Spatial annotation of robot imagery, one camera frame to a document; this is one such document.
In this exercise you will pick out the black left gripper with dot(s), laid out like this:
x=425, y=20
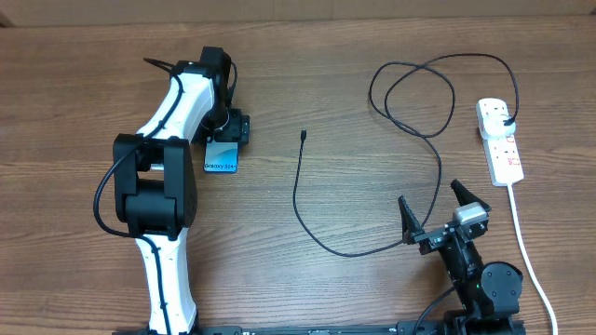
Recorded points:
x=237, y=129

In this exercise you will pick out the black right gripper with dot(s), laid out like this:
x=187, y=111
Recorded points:
x=432, y=238

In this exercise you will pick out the blue Galaxy smartphone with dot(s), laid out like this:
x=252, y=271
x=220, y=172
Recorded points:
x=221, y=157

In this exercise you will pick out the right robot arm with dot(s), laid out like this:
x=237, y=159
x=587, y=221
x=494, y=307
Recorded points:
x=483, y=297

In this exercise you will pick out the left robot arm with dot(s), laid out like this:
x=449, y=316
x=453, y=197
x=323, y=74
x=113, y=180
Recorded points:
x=155, y=185

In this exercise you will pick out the white charger plug adapter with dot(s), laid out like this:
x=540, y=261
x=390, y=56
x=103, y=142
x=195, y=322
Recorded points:
x=495, y=126

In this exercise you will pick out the white power strip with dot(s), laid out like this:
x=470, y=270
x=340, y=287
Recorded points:
x=502, y=155

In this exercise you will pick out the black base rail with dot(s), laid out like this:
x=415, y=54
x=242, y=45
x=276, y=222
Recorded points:
x=321, y=330

